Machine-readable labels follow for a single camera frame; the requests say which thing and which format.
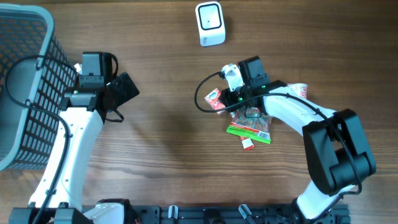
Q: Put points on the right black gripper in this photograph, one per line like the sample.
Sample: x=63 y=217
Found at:
x=229 y=101

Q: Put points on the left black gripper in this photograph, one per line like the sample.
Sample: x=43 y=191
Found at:
x=124 y=94

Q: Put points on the small red snack packet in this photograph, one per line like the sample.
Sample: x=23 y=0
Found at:
x=213 y=99

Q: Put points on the green gummy candy bag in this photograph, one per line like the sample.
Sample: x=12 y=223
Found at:
x=251 y=123

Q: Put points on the red stick snack packet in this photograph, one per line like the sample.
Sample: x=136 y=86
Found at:
x=247 y=143

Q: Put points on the cup noodles white green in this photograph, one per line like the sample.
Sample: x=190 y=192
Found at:
x=299 y=88

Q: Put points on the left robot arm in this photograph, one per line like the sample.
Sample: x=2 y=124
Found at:
x=58 y=197

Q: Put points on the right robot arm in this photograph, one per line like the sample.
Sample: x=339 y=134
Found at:
x=337 y=150

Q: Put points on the white barcode scanner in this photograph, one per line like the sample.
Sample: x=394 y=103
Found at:
x=210 y=22

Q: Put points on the grey plastic mesh basket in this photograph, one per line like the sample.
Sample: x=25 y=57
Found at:
x=35 y=71

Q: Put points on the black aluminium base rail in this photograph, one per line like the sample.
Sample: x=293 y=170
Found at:
x=267 y=214

